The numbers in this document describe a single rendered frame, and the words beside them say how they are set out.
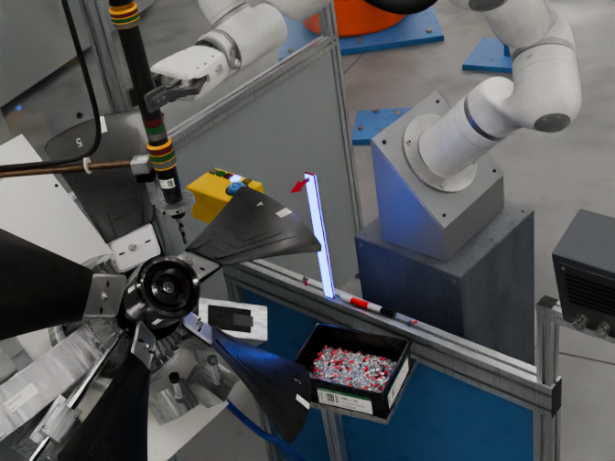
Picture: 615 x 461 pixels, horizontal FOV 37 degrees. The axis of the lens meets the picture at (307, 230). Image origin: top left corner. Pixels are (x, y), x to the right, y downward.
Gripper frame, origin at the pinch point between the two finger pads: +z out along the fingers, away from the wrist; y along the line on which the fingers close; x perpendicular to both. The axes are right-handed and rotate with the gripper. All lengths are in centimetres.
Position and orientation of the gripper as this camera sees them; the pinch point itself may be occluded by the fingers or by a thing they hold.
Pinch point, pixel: (146, 96)
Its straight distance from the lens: 153.9
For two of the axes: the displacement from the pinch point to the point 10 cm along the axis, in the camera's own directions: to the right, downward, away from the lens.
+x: -1.4, -8.2, -5.6
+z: -6.3, 5.1, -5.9
